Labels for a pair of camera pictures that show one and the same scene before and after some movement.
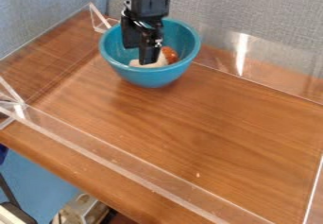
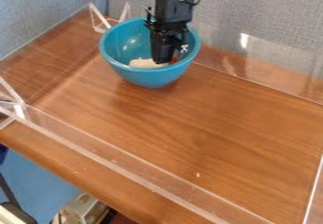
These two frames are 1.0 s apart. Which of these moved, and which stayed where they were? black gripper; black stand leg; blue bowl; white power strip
Moved: black gripper
Stayed: black stand leg; blue bowl; white power strip
